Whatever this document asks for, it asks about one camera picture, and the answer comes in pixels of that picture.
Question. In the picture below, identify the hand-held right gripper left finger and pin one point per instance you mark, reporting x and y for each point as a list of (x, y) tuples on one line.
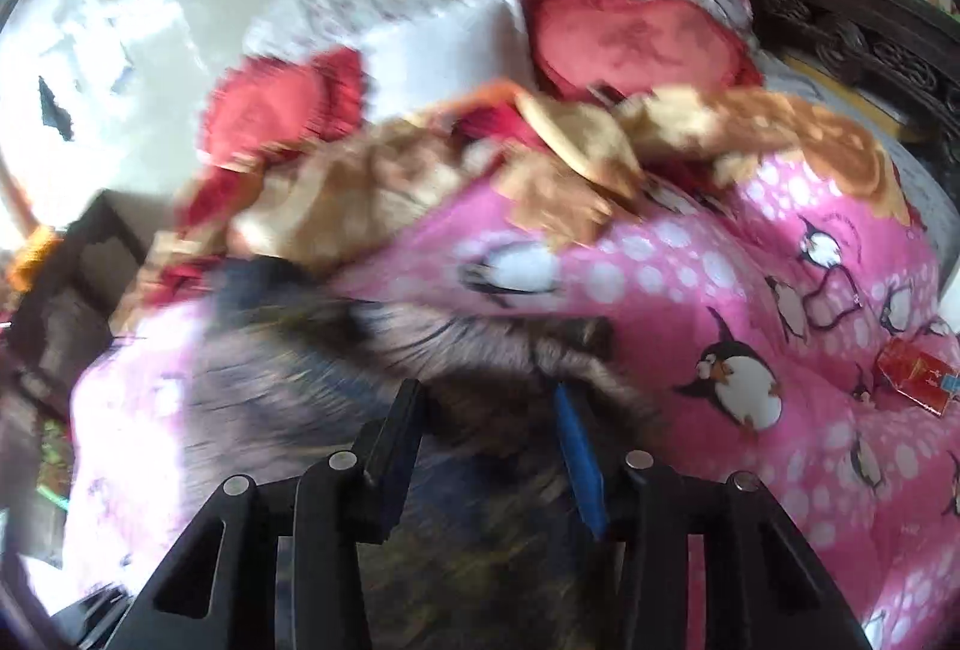
[(394, 470)]

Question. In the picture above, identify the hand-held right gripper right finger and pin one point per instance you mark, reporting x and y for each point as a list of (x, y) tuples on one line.
[(577, 455)]

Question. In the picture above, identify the brown blue patterned garment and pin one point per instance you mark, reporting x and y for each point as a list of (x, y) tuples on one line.
[(480, 567)]

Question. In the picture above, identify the pink penguin print blanket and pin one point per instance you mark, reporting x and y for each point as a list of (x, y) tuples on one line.
[(675, 290)]

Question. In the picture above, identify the red orange floral blanket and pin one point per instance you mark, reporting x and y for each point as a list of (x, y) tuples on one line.
[(420, 185)]

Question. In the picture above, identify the small red pack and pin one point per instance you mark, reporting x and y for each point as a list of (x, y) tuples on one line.
[(919, 376)]

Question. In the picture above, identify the dark wooden bedside furniture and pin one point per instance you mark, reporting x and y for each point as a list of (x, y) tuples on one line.
[(97, 230)]

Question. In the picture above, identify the red heart-shaped ruffled pillow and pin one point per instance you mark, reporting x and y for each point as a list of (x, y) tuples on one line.
[(637, 43), (277, 103)]

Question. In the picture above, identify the yellow plastic basket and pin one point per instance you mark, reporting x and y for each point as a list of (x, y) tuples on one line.
[(34, 256)]

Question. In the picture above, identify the white pillow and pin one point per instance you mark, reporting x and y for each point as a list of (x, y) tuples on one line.
[(442, 43)]

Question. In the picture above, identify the dark carved wooden headboard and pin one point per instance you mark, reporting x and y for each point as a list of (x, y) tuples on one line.
[(862, 43)]

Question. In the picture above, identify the dark cloth on wall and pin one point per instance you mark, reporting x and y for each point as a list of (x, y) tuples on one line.
[(56, 110)]

